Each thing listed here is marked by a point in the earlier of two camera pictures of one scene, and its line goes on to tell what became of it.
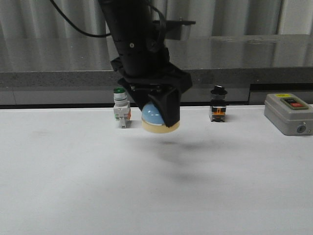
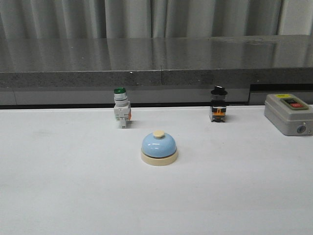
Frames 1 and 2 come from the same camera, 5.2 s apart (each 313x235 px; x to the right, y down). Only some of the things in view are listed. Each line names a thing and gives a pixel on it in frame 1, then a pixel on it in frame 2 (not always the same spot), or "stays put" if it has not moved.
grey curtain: x=42 y=19 stays put
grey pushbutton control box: x=290 y=114 stays put
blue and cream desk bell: x=152 y=121 to x=159 y=149
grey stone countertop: x=77 y=70 stays put
